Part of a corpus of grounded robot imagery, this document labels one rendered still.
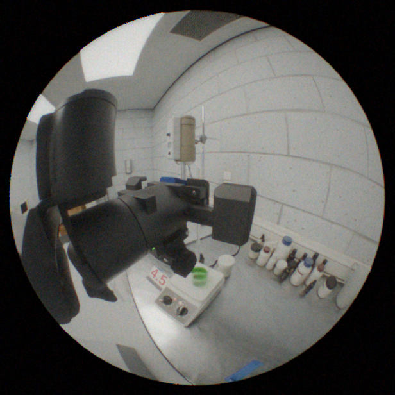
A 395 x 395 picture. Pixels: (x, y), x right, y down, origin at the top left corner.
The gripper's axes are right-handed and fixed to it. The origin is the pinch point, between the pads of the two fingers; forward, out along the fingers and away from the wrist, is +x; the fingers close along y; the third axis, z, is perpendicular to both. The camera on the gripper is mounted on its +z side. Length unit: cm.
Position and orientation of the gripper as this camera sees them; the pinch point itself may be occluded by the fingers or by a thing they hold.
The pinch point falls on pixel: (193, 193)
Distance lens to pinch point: 19.5
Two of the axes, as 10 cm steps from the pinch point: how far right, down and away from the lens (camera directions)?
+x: 4.7, -2.8, 8.4
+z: 0.1, 9.5, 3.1
